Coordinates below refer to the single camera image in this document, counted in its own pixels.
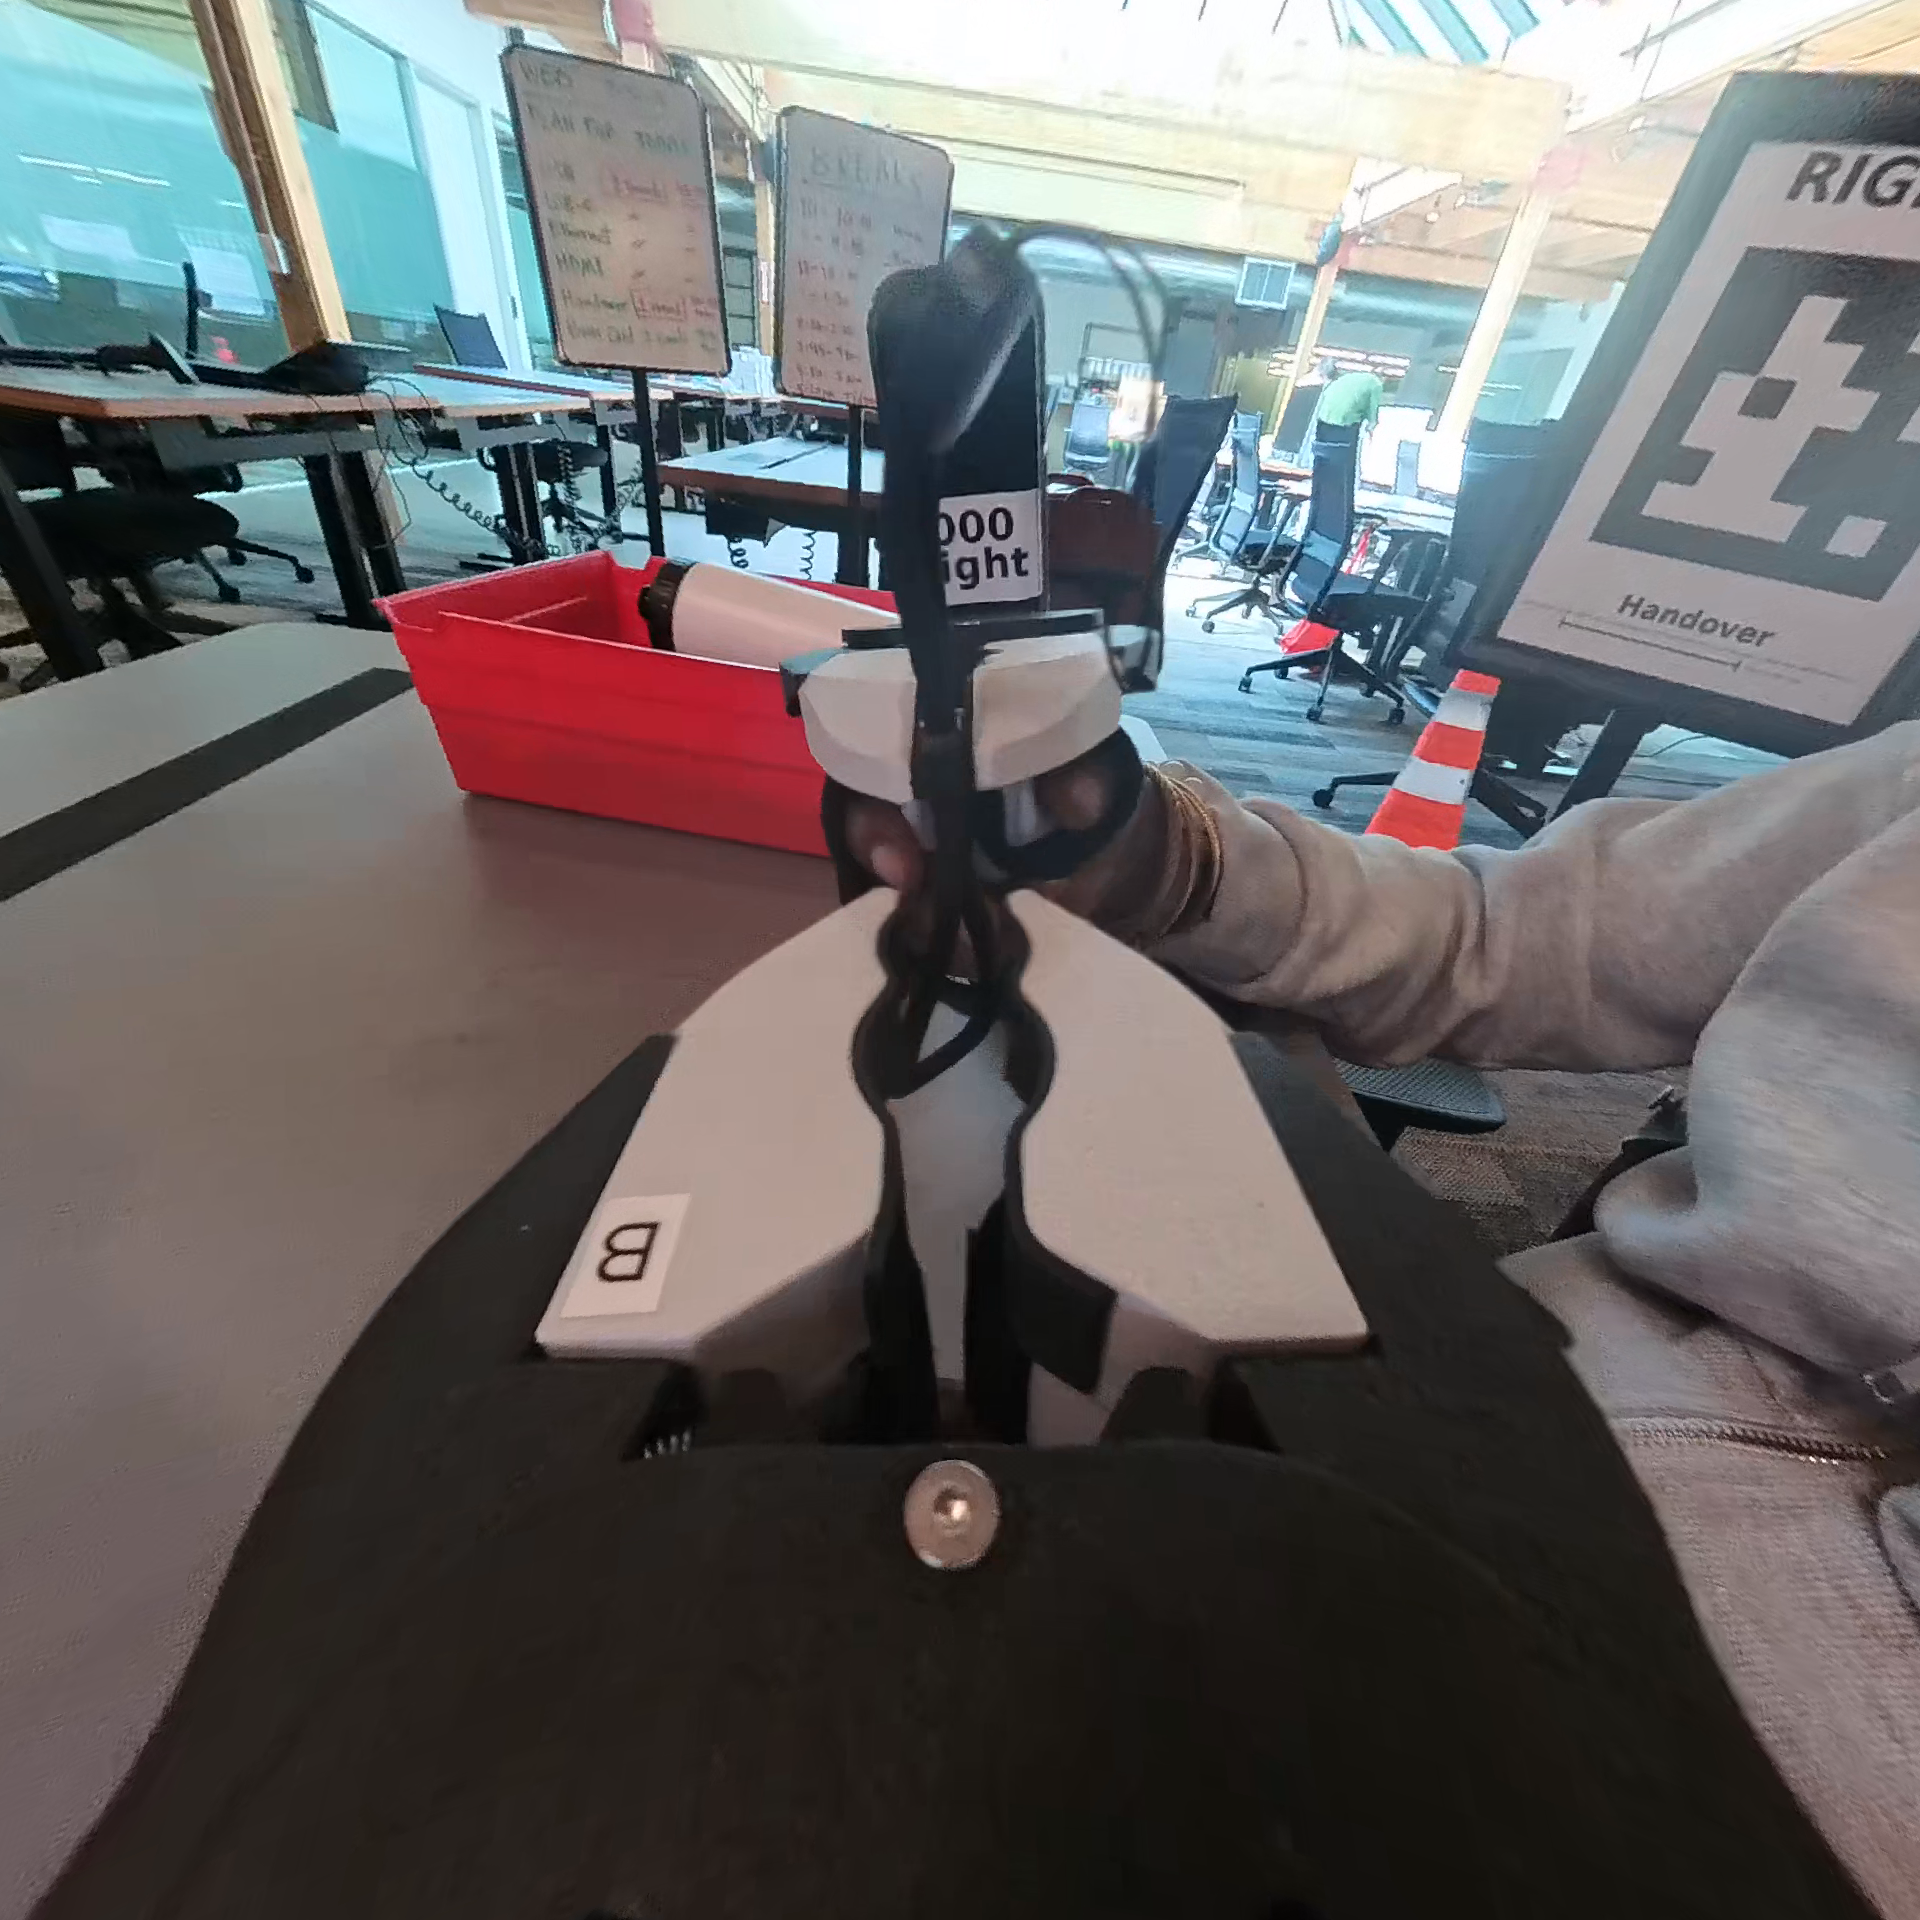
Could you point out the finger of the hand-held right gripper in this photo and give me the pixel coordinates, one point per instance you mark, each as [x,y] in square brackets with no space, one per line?
[857,713]
[1047,708]

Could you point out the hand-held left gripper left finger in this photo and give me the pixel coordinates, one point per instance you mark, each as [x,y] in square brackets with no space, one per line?
[720,1207]

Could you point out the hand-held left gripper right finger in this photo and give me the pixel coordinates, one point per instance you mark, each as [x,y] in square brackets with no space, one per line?
[1182,1190]

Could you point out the person's right forearm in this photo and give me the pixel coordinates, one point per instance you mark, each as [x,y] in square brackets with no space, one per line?
[1493,935]

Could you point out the grey desk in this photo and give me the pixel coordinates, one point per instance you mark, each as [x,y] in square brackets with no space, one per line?
[301,1127]

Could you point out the wooden office desk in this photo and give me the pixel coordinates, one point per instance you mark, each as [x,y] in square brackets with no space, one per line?
[218,395]

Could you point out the person's right hand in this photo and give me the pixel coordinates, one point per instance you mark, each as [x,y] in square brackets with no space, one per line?
[1110,907]

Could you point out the white bottle black cap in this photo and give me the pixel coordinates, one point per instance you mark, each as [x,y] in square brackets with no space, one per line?
[766,612]

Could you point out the brown backpack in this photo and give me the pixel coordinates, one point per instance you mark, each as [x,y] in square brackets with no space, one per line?
[1110,549]

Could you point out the whiteboard on stand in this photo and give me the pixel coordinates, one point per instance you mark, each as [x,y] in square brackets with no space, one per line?
[614,210]
[857,253]

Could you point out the black wheel-shaped object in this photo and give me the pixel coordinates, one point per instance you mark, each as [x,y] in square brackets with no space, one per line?
[1430,1094]

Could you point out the red bin with bottle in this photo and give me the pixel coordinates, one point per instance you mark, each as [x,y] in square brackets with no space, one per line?
[596,737]

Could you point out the orange white traffic cone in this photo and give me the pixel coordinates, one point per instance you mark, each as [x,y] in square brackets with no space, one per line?
[1430,786]

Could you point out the framed tag sign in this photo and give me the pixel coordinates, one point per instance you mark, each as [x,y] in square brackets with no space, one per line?
[1562,582]

